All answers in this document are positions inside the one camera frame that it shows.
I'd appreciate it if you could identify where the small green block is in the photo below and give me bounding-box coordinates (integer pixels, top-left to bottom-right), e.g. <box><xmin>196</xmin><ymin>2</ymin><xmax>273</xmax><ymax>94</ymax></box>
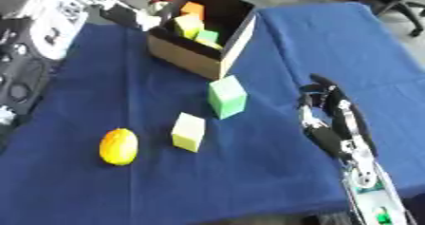
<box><xmin>195</xmin><ymin>28</ymin><xmax>221</xmax><ymax>44</ymax></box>

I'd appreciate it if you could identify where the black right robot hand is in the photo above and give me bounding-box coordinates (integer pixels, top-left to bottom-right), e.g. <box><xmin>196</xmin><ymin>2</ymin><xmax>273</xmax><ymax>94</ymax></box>
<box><xmin>295</xmin><ymin>73</ymin><xmax>380</xmax><ymax>160</ymax></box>

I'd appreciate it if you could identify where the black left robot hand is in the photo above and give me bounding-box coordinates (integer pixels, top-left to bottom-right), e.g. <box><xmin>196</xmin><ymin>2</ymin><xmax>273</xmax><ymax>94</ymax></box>
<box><xmin>98</xmin><ymin>1</ymin><xmax>163</xmax><ymax>32</ymax></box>

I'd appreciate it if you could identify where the black cardboard box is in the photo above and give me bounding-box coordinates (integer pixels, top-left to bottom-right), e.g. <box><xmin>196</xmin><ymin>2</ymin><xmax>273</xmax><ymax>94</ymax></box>
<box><xmin>146</xmin><ymin>0</ymin><xmax>259</xmax><ymax>81</ymax></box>

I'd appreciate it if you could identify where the pale yellow block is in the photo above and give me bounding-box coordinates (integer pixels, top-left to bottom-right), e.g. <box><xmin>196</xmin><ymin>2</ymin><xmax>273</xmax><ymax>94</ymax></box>
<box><xmin>171</xmin><ymin>111</ymin><xmax>208</xmax><ymax>154</ymax></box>

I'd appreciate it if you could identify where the small yellow block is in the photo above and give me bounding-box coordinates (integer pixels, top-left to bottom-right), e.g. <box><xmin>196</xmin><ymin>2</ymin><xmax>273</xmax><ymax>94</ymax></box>
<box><xmin>194</xmin><ymin>38</ymin><xmax>225</xmax><ymax>50</ymax></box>

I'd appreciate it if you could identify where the yellow-green block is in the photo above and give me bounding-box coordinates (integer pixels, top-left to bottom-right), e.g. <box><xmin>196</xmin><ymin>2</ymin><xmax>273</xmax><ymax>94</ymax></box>
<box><xmin>173</xmin><ymin>13</ymin><xmax>206</xmax><ymax>40</ymax></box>

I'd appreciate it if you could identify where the black office chair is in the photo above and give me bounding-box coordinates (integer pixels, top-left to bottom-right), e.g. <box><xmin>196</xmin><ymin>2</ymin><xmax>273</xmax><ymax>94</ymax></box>
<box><xmin>350</xmin><ymin>0</ymin><xmax>425</xmax><ymax>38</ymax></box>

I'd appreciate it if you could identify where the orange block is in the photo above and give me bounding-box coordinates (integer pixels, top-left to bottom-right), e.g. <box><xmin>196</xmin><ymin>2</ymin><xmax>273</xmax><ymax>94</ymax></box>
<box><xmin>179</xmin><ymin>1</ymin><xmax>206</xmax><ymax>21</ymax></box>

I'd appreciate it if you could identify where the yellow toy lemon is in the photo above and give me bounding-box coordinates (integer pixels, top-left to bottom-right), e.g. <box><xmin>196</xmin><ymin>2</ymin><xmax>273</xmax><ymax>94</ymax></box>
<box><xmin>98</xmin><ymin>127</ymin><xmax>139</xmax><ymax>166</ymax></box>

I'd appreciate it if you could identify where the large green cube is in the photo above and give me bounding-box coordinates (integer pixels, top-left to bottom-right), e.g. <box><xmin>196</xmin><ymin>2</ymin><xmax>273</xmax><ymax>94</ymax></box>
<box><xmin>207</xmin><ymin>74</ymin><xmax>249</xmax><ymax>121</ymax></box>

